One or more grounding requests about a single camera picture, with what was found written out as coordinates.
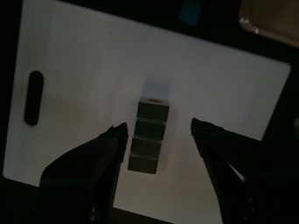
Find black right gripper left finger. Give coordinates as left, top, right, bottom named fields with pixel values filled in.
left=36, top=122, right=130, bottom=224

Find dark green toy sushi piece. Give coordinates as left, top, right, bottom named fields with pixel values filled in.
left=126, top=152, right=160, bottom=175
left=136, top=96, right=172, bottom=121
left=134, top=117, right=170, bottom=142
left=130, top=136, right=164, bottom=159

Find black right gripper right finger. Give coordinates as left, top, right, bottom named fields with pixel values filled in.
left=190, top=117, right=299, bottom=224

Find white plastic cutting board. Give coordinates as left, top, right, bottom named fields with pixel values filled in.
left=3, top=0, right=293, bottom=224

